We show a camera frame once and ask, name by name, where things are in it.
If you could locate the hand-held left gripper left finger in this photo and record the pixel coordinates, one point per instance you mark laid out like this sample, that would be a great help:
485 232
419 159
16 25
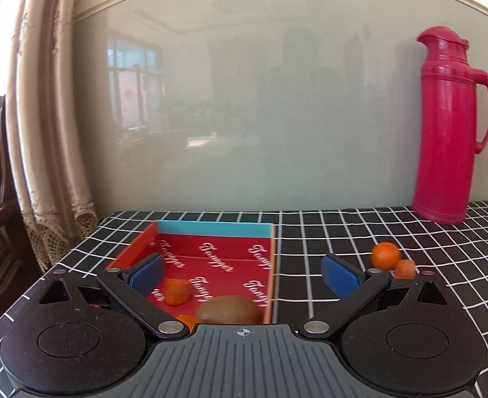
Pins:
146 275

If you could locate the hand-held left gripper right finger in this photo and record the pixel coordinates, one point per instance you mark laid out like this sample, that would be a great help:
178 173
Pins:
339 275

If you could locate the rounded orange carrot piece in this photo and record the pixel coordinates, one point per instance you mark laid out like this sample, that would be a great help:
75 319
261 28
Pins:
177 291

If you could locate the large orange mandarin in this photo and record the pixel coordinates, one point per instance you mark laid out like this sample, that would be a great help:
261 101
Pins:
188 321

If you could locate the red cardboard box tray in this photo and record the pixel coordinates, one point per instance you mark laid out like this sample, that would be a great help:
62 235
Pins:
227 253

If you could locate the small orange mandarin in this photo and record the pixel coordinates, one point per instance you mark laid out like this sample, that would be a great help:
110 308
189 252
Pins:
385 255

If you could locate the black white checked tablecloth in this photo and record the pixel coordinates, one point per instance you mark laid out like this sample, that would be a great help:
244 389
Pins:
310 232

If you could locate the small orange carrot chunk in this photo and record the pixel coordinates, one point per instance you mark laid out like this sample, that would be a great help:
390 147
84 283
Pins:
404 269

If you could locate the brown kiwi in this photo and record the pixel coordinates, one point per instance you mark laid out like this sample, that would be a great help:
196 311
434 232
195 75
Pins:
228 310

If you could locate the beige lace curtain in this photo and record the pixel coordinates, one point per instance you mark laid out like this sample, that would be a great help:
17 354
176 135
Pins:
49 132

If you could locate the pink thermos jug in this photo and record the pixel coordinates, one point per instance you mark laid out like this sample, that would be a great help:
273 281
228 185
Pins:
445 132

